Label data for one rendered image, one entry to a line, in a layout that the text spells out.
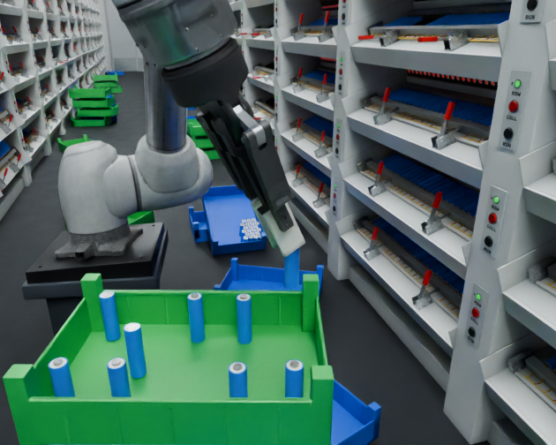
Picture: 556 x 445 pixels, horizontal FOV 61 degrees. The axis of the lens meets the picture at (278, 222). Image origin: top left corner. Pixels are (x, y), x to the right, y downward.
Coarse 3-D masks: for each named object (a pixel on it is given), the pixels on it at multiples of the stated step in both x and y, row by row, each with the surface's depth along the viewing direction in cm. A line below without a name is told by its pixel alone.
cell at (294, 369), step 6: (294, 360) 47; (288, 366) 46; (294, 366) 46; (300, 366) 46; (288, 372) 46; (294, 372) 46; (300, 372) 46; (288, 378) 46; (294, 378) 46; (300, 378) 46; (288, 384) 46; (294, 384) 46; (300, 384) 46; (288, 390) 47; (294, 390) 46; (300, 390) 47; (288, 396) 47; (294, 396) 47; (300, 396) 47
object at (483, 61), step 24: (432, 0) 119; (456, 0) 110; (480, 0) 103; (504, 0) 97; (360, 24) 128; (384, 24) 130; (504, 24) 74; (360, 48) 124; (384, 48) 112; (408, 48) 104; (432, 48) 96; (480, 48) 84; (432, 72) 97; (456, 72) 90; (480, 72) 83
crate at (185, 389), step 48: (96, 288) 60; (96, 336) 61; (144, 336) 61; (288, 336) 61; (48, 384) 50; (96, 384) 53; (144, 384) 53; (192, 384) 53; (48, 432) 45; (96, 432) 45; (144, 432) 45; (192, 432) 45; (240, 432) 45; (288, 432) 45
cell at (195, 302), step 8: (192, 296) 58; (200, 296) 58; (192, 304) 58; (200, 304) 58; (192, 312) 58; (200, 312) 58; (192, 320) 59; (200, 320) 59; (192, 328) 59; (200, 328) 59; (192, 336) 60; (200, 336) 60
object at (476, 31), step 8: (496, 24) 85; (376, 32) 124; (400, 32) 113; (408, 32) 110; (416, 32) 107; (424, 32) 104; (432, 32) 101; (440, 32) 98; (448, 32) 96; (472, 32) 89; (480, 32) 87; (488, 32) 85; (496, 32) 83; (472, 40) 87; (480, 40) 85
